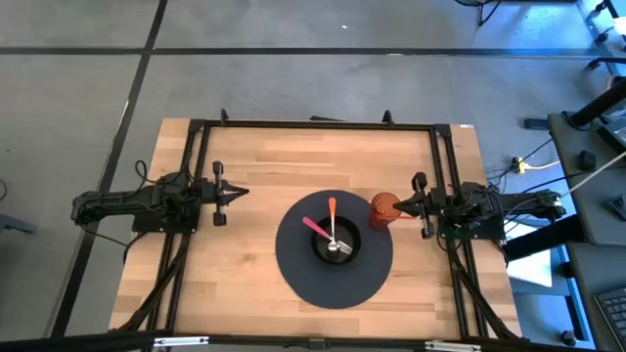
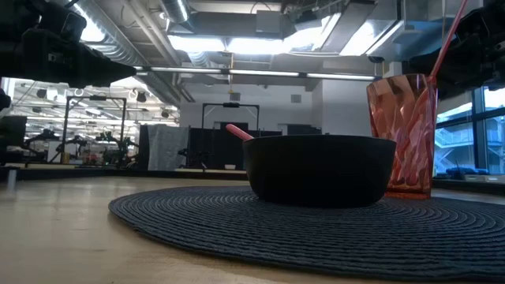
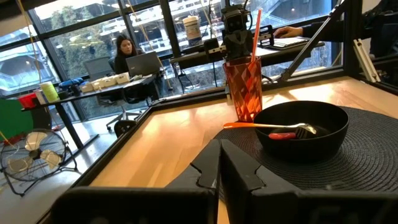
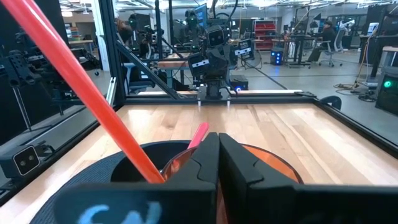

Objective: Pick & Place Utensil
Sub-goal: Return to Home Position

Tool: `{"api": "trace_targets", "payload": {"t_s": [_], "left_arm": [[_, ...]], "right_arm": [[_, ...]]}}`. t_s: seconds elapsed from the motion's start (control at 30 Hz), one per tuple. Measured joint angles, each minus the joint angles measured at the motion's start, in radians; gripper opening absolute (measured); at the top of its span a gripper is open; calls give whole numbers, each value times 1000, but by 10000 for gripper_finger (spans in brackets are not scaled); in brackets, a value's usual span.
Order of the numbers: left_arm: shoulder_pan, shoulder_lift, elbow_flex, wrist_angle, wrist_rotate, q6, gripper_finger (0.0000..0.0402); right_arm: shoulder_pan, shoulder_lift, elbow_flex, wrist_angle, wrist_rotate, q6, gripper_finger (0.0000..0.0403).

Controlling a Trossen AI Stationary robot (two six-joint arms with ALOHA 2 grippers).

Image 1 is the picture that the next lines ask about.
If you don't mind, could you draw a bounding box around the grey desk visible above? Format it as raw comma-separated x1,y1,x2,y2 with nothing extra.
565,240,626,352
547,110,626,246

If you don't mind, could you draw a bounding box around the white sheet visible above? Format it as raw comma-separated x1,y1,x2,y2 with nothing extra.
505,229,555,289

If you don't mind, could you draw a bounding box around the black keyboard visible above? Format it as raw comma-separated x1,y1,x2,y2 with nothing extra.
594,286,626,339

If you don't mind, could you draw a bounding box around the grey chair leg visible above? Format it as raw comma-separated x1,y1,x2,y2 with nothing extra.
0,213,39,237

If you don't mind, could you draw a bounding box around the black monitor pole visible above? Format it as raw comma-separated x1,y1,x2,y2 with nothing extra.
568,76,626,129

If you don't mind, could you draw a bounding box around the white cable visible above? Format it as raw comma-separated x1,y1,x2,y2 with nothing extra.
559,150,626,198

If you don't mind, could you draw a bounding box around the dark laptop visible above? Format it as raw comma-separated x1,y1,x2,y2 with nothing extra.
596,112,626,154

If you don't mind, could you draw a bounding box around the yellow power plug cable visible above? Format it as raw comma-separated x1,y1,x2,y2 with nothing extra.
512,155,561,175

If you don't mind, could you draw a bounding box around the black aluminium table frame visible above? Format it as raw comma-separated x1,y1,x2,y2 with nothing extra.
108,108,527,352

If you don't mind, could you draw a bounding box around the small black desk device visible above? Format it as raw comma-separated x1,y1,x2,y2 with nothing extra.
607,193,626,222

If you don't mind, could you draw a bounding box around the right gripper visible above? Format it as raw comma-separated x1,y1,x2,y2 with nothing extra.
392,171,464,241

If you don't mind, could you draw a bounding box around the black desk beam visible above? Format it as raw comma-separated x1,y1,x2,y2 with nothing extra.
502,214,587,263

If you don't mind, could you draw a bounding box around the black bowl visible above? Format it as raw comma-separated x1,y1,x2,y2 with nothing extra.
311,215,363,266

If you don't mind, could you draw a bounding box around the black office chair base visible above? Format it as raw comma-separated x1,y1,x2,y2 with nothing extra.
584,0,626,74

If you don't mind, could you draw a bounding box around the orange transparent cup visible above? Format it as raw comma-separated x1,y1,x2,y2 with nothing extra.
369,192,403,232

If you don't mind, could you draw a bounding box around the black computer mouse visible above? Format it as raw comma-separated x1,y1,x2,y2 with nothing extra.
578,150,599,172

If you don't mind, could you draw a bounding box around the round dark grey placemat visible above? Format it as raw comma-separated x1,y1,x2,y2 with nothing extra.
274,189,394,311

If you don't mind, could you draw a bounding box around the orange-handled metal spoon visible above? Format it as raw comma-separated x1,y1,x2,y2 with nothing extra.
328,197,340,253

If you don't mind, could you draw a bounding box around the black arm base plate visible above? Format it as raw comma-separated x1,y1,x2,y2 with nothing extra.
435,209,508,242
130,194,202,235

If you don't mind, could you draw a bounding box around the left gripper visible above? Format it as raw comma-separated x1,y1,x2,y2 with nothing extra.
195,160,250,227

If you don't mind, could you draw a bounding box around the silver aluminium bracket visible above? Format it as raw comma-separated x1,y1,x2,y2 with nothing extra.
424,339,483,352
152,334,210,349

